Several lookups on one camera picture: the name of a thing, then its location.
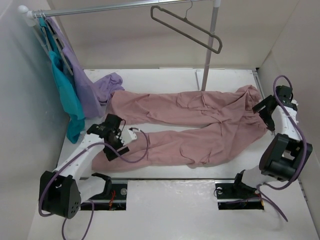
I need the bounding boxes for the pink trousers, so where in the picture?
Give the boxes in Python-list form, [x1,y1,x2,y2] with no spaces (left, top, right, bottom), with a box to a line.
[92,85,267,173]

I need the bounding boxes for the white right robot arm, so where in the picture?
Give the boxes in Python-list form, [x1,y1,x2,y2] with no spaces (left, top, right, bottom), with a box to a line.
[231,85,313,197]

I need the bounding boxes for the grey vertical rack pole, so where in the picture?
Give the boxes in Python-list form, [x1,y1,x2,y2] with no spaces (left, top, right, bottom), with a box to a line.
[199,4,220,91]

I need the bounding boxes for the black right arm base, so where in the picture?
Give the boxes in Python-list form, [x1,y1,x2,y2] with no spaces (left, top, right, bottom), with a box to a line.
[213,181,265,211]

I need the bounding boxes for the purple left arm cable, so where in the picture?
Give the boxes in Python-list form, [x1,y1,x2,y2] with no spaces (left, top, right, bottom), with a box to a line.
[37,127,151,240]

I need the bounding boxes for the grey empty clothes hanger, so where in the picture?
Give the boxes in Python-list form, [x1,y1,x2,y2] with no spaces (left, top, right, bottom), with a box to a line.
[150,0,223,54]

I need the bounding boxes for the grey hanger with teal garment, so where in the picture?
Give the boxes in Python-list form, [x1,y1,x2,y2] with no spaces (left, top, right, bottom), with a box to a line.
[38,18,59,54]

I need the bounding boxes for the teal hanging garment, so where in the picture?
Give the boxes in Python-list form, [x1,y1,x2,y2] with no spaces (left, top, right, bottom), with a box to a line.
[37,18,86,144]

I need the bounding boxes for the purple hanging garment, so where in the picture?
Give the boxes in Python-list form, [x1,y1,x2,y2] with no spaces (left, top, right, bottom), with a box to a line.
[46,17,124,119]

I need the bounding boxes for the white rack corner joint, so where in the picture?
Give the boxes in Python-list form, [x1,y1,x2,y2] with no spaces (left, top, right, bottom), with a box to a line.
[17,5,36,27]

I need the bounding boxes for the grey hanger with purple garment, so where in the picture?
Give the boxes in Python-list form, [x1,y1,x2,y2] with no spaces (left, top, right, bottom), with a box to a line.
[45,19,74,76]

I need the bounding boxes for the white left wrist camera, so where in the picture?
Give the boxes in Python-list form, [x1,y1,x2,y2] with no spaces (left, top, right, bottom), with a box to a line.
[120,128,138,145]

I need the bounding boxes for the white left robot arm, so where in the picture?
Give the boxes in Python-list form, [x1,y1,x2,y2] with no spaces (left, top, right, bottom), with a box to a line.
[38,114,137,219]

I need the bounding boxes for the silver horizontal rack rail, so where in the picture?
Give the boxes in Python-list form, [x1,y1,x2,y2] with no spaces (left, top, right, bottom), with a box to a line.
[27,0,216,18]

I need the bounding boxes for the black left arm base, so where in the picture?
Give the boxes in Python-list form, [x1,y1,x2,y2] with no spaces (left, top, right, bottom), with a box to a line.
[90,179,128,211]

